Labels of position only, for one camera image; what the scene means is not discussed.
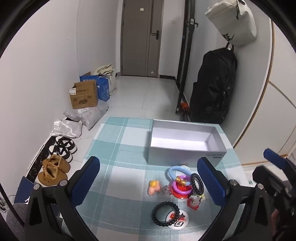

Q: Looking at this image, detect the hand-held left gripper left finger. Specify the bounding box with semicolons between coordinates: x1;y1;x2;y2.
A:
24;156;101;241

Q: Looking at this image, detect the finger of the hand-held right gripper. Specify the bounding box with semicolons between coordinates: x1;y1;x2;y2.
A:
263;148;296;178

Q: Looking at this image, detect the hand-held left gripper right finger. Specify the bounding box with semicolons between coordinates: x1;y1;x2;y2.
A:
196;157;278;241

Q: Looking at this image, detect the small black coil hair tie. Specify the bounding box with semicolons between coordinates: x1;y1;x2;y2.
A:
191;173;204;195

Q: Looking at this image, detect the red and white charm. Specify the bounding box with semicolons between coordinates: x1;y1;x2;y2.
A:
187;196;201;210

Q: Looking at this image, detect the grey cardboard box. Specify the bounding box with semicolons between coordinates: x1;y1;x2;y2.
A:
146;119;227;167

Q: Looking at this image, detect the round white badge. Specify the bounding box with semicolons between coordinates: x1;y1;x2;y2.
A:
167;210;189;230

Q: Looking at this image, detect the pink toy figure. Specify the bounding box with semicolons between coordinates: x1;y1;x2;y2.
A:
149;181;161;196

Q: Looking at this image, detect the large black coil hair tie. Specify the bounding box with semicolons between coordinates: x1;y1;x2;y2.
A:
151;202;180;227

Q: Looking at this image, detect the person's right hand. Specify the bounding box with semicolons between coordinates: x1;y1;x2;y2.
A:
271;210;281;230

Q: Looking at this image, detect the white plastic bag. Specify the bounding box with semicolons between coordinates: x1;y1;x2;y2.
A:
243;163;258;186

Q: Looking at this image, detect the brown boot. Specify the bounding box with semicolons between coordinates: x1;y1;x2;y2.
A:
38;166;68;186
42;154;70;173

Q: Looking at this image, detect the red round ornament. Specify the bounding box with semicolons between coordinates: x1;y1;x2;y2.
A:
171;185;189;200

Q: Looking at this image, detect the black and white sneaker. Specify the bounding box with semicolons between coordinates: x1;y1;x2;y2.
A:
48;145;73;163
54;136;77;154

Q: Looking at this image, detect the stack of colourful rings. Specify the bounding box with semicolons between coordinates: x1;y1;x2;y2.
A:
167;165;191;184

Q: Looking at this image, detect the clear small clip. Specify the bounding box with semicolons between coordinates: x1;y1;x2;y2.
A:
159;186;171;198

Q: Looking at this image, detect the white plastic package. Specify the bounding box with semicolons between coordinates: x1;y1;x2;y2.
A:
52;119;83;139

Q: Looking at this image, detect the grey plastic mail bag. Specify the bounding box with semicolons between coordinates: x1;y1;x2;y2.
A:
64;100;109;130

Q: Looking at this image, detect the dark blue paper bag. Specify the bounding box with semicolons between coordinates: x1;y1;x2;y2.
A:
14;176;35;205

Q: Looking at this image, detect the brown cardboard box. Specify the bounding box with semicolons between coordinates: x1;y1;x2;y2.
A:
69;80;99;109

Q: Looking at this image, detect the blue cardboard box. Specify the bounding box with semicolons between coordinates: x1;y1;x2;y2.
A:
80;72;110;102

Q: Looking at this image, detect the black backpack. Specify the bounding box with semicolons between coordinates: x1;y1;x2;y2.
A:
189;45;238;124

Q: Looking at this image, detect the beige tote bag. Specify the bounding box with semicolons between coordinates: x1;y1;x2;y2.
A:
93;64;117;95

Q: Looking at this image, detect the black metal rack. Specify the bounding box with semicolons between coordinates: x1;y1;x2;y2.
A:
175;0;200;121

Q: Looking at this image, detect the white canvas bag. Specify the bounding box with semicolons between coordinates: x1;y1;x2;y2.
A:
205;0;257;47

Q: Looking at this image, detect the grey door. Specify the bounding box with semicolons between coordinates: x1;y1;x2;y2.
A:
121;0;162;77

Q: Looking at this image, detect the purple ring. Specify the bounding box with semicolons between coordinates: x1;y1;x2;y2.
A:
172;175;194;194

